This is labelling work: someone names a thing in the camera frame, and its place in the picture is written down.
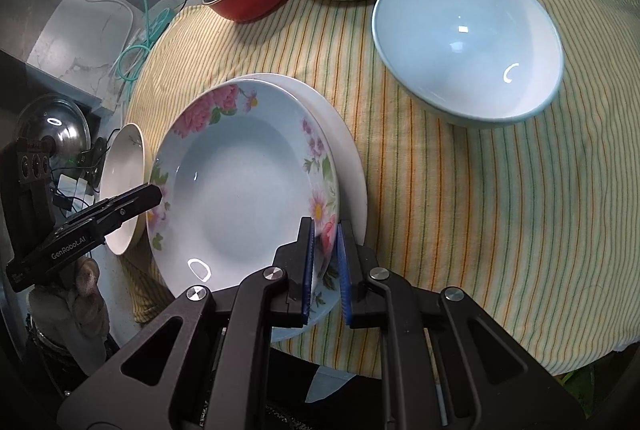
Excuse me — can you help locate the small white bowl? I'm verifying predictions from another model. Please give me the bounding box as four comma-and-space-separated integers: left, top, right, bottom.
100, 123, 148, 256

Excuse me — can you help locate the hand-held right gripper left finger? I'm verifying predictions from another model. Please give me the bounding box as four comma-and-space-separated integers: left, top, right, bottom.
56, 216, 317, 430

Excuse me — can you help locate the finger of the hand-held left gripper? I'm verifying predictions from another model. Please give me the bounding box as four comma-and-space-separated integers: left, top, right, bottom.
65, 183, 164, 243

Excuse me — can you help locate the green cable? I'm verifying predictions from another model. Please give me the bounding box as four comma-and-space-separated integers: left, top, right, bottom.
50, 0, 175, 92

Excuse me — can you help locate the steel pot lid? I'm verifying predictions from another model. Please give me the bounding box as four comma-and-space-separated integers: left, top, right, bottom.
15, 94, 93, 161

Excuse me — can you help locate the floral plate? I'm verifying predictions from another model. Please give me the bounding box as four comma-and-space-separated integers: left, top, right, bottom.
147, 79, 342, 342

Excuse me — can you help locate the light blue bowl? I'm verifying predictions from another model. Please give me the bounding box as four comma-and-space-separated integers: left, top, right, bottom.
371, 0, 566, 128

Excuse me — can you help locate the striped yellow cloth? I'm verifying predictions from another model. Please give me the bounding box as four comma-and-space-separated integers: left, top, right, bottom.
120, 0, 640, 378

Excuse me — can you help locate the person's left hand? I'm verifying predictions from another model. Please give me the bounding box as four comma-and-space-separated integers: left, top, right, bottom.
29, 256, 112, 363

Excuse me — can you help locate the white plate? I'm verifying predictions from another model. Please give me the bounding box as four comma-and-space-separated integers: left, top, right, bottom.
245, 73, 370, 246

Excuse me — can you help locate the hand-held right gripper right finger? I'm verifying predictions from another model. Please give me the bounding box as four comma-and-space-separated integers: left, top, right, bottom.
336, 220, 588, 430

